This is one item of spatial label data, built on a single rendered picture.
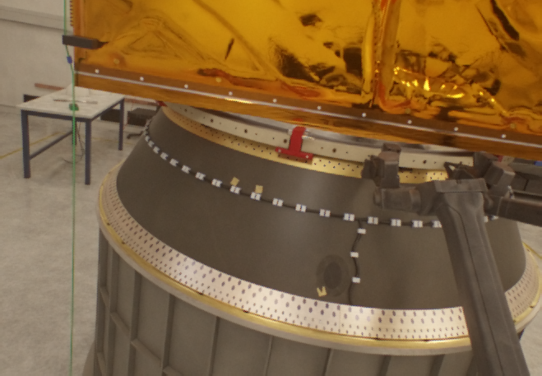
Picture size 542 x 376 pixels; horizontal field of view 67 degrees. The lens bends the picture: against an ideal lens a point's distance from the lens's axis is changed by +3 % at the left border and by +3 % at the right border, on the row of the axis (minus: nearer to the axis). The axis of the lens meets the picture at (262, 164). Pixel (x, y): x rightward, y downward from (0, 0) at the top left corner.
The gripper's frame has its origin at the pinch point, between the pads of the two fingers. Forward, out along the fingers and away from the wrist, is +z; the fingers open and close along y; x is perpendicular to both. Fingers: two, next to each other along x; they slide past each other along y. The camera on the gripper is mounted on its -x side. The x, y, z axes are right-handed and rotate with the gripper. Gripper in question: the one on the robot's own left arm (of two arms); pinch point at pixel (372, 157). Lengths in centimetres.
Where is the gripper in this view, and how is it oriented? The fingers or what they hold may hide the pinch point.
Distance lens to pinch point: 137.2
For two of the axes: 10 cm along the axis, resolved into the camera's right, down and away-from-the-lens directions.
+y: -9.9, -1.3, -0.7
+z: 0.0, -4.8, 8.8
